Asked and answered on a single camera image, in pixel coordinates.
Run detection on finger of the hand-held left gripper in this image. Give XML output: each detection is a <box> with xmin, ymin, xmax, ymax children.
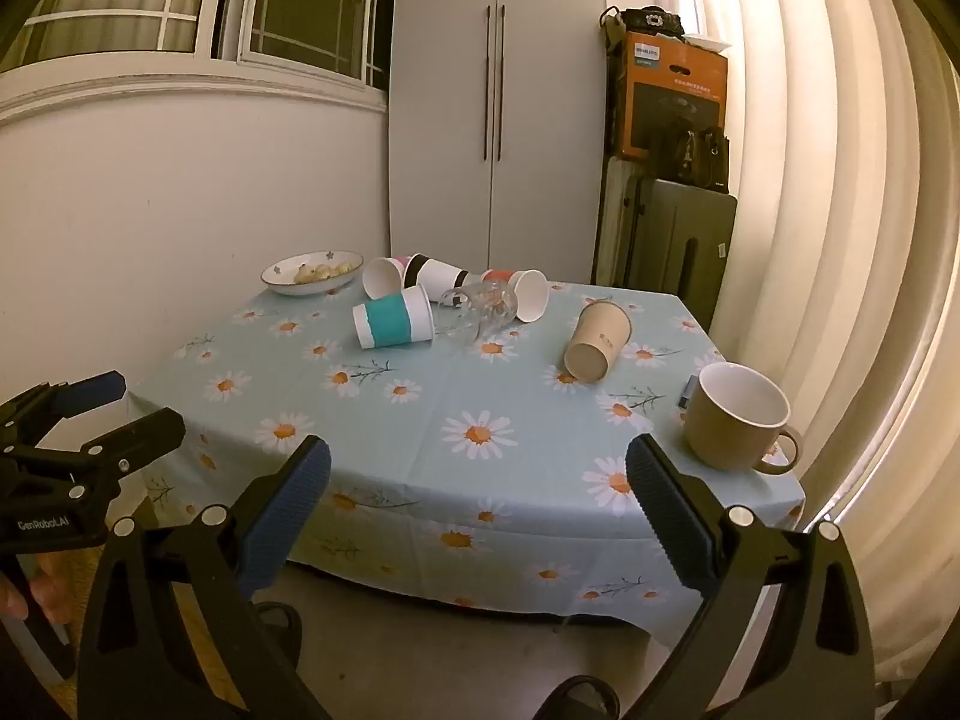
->
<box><xmin>0</xmin><ymin>370</ymin><xmax>127</xmax><ymax>458</ymax></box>
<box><xmin>0</xmin><ymin>407</ymin><xmax>187</xmax><ymax>502</ymax></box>

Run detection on black slipper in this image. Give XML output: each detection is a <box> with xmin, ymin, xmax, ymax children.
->
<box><xmin>253</xmin><ymin>601</ymin><xmax>305</xmax><ymax>662</ymax></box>
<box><xmin>535</xmin><ymin>674</ymin><xmax>624</xmax><ymax>720</ymax></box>

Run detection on beige folded board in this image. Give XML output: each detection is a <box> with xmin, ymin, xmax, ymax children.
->
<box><xmin>592</xmin><ymin>155</ymin><xmax>647</xmax><ymax>288</ymax></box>

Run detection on black bag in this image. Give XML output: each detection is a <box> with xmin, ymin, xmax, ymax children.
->
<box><xmin>599</xmin><ymin>5</ymin><xmax>686</xmax><ymax>44</ymax></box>

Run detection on orange and black cardboard box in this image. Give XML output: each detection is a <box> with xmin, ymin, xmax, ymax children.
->
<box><xmin>606</xmin><ymin>30</ymin><xmax>729</xmax><ymax>163</ymax></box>

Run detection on beige ceramic mug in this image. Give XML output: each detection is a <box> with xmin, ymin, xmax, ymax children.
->
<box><xmin>681</xmin><ymin>361</ymin><xmax>804</xmax><ymax>476</ymax></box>

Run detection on dark handbag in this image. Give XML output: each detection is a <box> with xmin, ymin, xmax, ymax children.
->
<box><xmin>658</xmin><ymin>123</ymin><xmax>731</xmax><ymax>193</ymax></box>

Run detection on light blue daisy tablecloth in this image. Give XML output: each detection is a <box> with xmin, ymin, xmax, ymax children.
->
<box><xmin>127</xmin><ymin>270</ymin><xmax>808</xmax><ymax>650</ymax></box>

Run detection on dark grey suitcase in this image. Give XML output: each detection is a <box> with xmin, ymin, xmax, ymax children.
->
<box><xmin>627</xmin><ymin>177</ymin><xmax>739</xmax><ymax>316</ymax></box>

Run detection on pale food pieces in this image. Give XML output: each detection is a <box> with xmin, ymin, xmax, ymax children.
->
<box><xmin>294</xmin><ymin>260</ymin><xmax>360</xmax><ymax>285</ymax></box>

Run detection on clear glass cup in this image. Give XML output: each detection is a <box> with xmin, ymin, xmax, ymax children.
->
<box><xmin>439</xmin><ymin>279</ymin><xmax>520</xmax><ymax>347</ymax></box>

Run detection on brown paper cup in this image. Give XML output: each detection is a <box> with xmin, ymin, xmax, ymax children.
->
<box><xmin>563</xmin><ymin>300</ymin><xmax>634</xmax><ymax>383</ymax></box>

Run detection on white paper cup teal band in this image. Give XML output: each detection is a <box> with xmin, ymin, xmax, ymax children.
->
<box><xmin>352</xmin><ymin>284</ymin><xmax>437</xmax><ymax>350</ymax></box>

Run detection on cream curtain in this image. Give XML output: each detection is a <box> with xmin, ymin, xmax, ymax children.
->
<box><xmin>671</xmin><ymin>0</ymin><xmax>960</xmax><ymax>698</ymax></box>

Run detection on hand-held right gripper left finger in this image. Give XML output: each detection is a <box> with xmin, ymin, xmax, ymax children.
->
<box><xmin>79</xmin><ymin>433</ymin><xmax>333</xmax><ymax>720</ymax></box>

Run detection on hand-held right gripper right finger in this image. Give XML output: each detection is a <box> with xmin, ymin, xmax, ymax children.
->
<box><xmin>625</xmin><ymin>433</ymin><xmax>878</xmax><ymax>720</ymax></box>

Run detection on white paper cup pink band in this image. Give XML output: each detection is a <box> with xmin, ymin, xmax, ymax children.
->
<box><xmin>362</xmin><ymin>255</ymin><xmax>410</xmax><ymax>300</ymax></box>

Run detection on white framed window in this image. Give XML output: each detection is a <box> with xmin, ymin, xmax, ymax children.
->
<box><xmin>0</xmin><ymin>0</ymin><xmax>392</xmax><ymax>95</ymax></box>

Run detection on white paper cup orange band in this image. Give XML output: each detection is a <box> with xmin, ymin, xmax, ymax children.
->
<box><xmin>480</xmin><ymin>268</ymin><xmax>551</xmax><ymax>324</ymax></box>

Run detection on person's left hand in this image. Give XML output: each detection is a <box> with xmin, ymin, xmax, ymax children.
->
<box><xmin>0</xmin><ymin>549</ymin><xmax>72</xmax><ymax>625</ymax></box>

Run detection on white wardrobe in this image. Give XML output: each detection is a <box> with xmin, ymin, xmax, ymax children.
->
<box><xmin>386</xmin><ymin>0</ymin><xmax>609</xmax><ymax>288</ymax></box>

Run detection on white floral bowl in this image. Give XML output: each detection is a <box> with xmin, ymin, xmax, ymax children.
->
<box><xmin>261</xmin><ymin>250</ymin><xmax>366</xmax><ymax>298</ymax></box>

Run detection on black and white paper cup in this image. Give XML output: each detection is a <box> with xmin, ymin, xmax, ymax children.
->
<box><xmin>403</xmin><ymin>253</ymin><xmax>470</xmax><ymax>307</ymax></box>

